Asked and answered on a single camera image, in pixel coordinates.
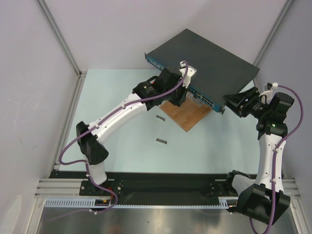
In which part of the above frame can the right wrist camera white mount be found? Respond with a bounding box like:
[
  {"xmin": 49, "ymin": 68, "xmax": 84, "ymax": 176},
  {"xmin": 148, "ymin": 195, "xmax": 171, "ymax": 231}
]
[{"xmin": 259, "ymin": 82, "xmax": 278, "ymax": 99}]

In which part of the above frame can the aluminium frame post right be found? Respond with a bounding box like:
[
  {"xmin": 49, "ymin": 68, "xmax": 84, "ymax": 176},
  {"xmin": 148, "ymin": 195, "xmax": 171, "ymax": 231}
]
[{"xmin": 253, "ymin": 0, "xmax": 295, "ymax": 66}]

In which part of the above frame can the wooden base board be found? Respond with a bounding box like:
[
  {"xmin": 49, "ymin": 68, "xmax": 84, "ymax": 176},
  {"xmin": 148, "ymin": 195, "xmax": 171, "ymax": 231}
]
[{"xmin": 160, "ymin": 93, "xmax": 212, "ymax": 132}]

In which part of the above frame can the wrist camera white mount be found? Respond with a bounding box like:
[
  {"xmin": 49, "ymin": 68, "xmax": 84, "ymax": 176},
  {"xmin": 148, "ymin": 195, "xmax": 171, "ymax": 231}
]
[
  {"xmin": 179, "ymin": 61, "xmax": 197, "ymax": 88},
  {"xmin": 259, "ymin": 82, "xmax": 278, "ymax": 99}
]

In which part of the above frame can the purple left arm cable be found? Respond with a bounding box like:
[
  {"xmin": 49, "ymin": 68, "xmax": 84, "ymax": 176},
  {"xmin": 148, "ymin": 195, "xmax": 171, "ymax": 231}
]
[{"xmin": 59, "ymin": 61, "xmax": 190, "ymax": 216}]

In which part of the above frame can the blue black network switch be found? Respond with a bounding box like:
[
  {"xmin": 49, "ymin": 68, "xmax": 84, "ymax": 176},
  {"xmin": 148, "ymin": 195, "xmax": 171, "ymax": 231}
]
[{"xmin": 145, "ymin": 29, "xmax": 260, "ymax": 114}]

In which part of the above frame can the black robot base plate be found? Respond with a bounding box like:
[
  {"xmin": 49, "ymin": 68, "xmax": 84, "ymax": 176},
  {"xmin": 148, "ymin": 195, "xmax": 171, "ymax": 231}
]
[{"xmin": 49, "ymin": 171, "xmax": 237, "ymax": 206}]

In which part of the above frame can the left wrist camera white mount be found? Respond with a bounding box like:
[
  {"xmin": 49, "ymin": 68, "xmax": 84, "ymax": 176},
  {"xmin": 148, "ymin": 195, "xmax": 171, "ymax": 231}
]
[{"xmin": 179, "ymin": 61, "xmax": 197, "ymax": 88}]

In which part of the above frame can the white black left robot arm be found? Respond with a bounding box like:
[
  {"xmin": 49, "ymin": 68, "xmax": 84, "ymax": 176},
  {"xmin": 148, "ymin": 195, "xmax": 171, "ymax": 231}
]
[{"xmin": 76, "ymin": 65, "xmax": 196, "ymax": 195}]

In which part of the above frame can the silver transceiver module on table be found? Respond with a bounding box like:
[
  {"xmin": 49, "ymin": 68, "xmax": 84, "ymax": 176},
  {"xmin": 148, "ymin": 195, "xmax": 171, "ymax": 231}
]
[{"xmin": 156, "ymin": 138, "xmax": 167, "ymax": 144}]

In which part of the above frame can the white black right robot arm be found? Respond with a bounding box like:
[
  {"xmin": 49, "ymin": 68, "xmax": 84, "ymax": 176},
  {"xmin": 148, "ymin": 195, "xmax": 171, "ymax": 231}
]
[{"xmin": 224, "ymin": 87, "xmax": 294, "ymax": 224}]

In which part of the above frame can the aluminium frame post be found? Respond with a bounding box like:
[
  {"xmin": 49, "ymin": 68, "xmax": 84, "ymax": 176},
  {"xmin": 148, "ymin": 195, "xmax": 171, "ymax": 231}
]
[
  {"xmin": 253, "ymin": 0, "xmax": 295, "ymax": 66},
  {"xmin": 34, "ymin": 0, "xmax": 88, "ymax": 78}
]

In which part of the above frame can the grey slotted cable duct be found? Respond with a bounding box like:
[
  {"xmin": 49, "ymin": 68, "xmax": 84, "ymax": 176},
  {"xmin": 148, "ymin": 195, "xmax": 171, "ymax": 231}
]
[{"xmin": 45, "ymin": 196, "xmax": 239, "ymax": 209}]

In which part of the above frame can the aluminium frame post left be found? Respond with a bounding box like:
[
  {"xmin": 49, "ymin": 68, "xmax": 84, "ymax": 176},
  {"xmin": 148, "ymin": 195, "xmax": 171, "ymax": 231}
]
[{"xmin": 34, "ymin": 0, "xmax": 88, "ymax": 78}]

